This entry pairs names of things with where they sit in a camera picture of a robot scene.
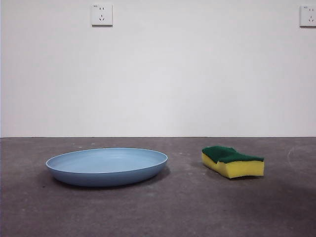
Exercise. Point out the blue round plate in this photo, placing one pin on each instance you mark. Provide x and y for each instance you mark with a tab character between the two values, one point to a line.
106	165

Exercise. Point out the yellow sponge with green pad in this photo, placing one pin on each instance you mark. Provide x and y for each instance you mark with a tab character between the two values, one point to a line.
242	169

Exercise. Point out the white wall socket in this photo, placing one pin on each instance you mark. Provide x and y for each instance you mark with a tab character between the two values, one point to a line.
102	15
308	16

